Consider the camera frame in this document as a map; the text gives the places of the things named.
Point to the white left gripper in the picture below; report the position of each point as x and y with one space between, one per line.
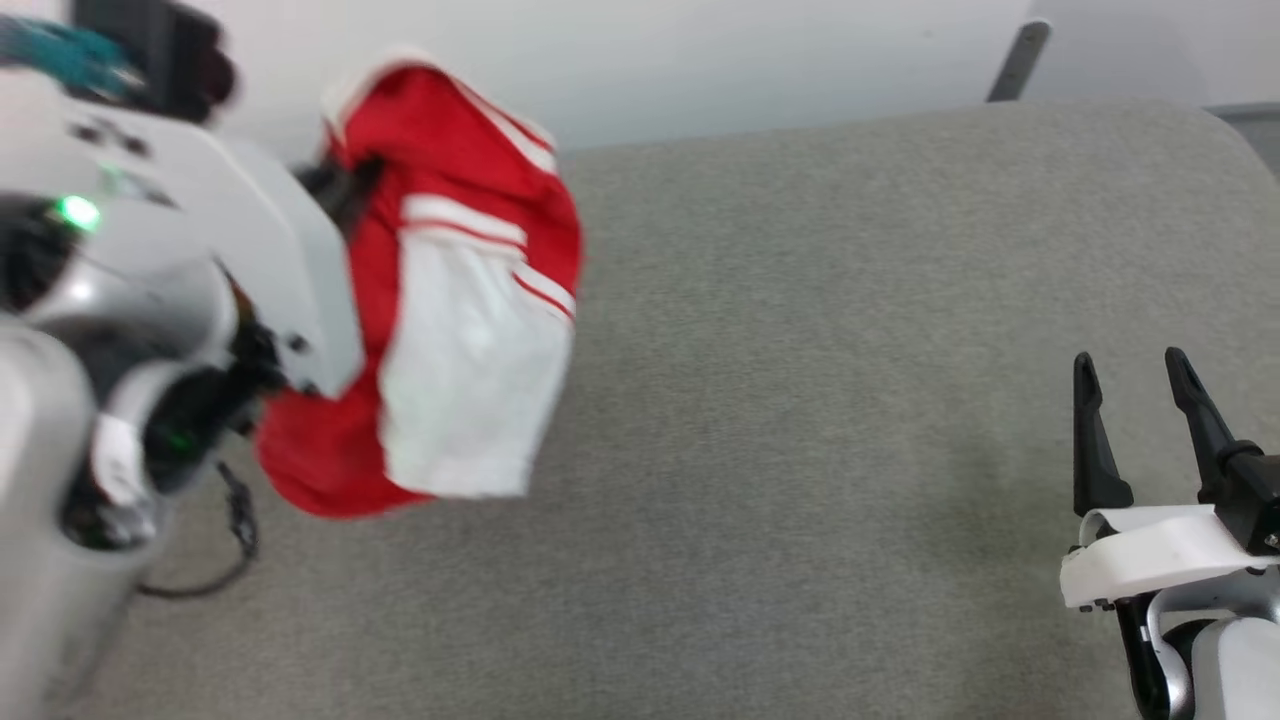
250 210

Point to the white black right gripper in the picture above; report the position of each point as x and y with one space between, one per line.
1160 555

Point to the red and white jersey garment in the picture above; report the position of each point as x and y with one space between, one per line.
460 380

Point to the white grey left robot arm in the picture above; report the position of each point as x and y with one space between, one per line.
60 420

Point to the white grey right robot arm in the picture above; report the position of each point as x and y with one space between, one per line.
1235 665

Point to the grey metal bar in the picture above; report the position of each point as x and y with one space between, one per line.
1018 62

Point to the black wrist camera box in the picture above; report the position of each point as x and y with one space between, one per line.
165 50

